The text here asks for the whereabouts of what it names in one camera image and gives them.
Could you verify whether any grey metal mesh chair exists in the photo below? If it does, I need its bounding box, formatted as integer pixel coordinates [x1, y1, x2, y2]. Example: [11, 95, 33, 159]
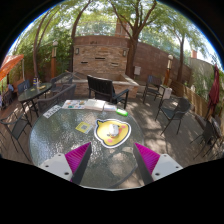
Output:
[0, 111, 34, 154]

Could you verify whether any thick white book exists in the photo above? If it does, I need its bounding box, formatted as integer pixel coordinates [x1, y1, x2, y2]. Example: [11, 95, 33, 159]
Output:
[83, 98, 107, 112]

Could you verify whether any black metal patio chair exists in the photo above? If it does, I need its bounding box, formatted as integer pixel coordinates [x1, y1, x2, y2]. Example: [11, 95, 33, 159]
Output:
[189, 118, 224, 159]

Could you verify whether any grey wicker chair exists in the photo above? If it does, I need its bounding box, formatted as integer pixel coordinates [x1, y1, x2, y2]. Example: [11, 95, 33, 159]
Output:
[35, 83, 78, 114]

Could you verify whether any white license plate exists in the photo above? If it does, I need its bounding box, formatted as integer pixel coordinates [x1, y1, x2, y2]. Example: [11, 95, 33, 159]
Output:
[42, 104, 63, 119]

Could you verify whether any yellow duck-shaped mouse pad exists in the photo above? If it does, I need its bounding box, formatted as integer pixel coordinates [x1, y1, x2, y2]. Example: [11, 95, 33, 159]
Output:
[93, 118, 132, 149]

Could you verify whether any black mesh armchair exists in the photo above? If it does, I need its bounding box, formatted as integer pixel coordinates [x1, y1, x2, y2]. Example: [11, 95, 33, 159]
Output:
[154, 97, 192, 136]

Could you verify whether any dark wicker chair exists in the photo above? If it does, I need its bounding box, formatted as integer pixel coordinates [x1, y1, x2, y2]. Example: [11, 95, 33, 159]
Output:
[49, 72, 76, 94]

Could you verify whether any green plastic case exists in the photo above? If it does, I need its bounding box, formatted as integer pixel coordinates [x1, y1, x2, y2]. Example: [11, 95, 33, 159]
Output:
[115, 108, 129, 118]

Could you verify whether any leaning thin tree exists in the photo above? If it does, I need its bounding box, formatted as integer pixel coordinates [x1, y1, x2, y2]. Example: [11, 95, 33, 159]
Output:
[32, 13, 54, 79]

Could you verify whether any orange patio umbrella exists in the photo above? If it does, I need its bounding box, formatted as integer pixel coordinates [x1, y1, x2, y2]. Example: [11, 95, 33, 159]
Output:
[0, 54, 25, 83]

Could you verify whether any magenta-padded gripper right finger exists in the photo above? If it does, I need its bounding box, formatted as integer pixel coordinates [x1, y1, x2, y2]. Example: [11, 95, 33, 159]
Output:
[132, 142, 184, 186]

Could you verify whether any white bin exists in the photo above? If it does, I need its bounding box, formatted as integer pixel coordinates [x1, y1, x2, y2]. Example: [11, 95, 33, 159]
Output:
[159, 85, 173, 100]

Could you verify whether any dark round patio table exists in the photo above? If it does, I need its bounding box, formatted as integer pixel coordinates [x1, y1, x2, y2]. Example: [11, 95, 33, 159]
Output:
[17, 82, 53, 118]

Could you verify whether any person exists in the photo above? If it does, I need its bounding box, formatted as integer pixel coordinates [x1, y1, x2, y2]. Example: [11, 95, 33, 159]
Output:
[6, 83, 16, 94]

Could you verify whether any slim curved tree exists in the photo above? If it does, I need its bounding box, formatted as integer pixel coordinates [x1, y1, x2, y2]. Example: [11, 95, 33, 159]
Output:
[69, 0, 93, 73]

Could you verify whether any wooden lamp post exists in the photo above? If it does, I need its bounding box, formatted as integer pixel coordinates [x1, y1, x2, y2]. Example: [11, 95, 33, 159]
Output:
[165, 54, 174, 87]
[50, 40, 59, 79]

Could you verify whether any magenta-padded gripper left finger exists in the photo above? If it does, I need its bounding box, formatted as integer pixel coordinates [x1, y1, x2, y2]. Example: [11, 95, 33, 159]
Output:
[39, 141, 93, 186]

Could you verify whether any black wooden slat chair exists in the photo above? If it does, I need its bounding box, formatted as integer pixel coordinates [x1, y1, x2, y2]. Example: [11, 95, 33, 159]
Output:
[86, 74, 130, 110]

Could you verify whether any blue-backed chair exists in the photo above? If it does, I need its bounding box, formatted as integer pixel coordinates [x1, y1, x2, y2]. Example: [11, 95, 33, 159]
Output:
[16, 79, 33, 96]

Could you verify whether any yellow code card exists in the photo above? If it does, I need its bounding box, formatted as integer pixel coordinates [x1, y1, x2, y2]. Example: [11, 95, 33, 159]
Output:
[75, 121, 94, 135]

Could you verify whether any dark slatted metal chair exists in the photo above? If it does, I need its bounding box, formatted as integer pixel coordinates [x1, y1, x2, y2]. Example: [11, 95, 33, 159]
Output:
[142, 74, 164, 104]

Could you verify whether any thin white-blue book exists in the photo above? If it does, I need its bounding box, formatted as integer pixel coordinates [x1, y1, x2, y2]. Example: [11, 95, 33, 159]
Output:
[103, 103, 118, 112]

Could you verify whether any tree with forked trunk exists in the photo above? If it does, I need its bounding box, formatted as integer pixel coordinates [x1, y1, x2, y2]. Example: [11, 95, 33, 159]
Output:
[108, 0, 158, 78]

